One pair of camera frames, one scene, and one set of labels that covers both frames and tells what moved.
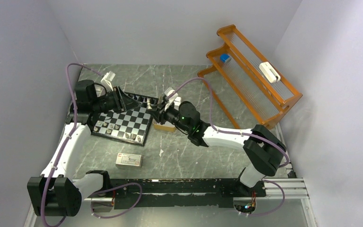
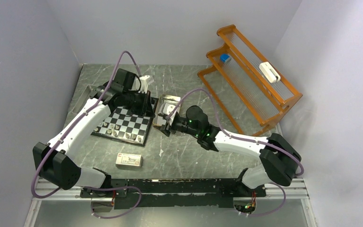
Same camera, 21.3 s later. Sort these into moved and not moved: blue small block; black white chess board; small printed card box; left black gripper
Moved: left black gripper
Not moved: small printed card box; blue small block; black white chess board
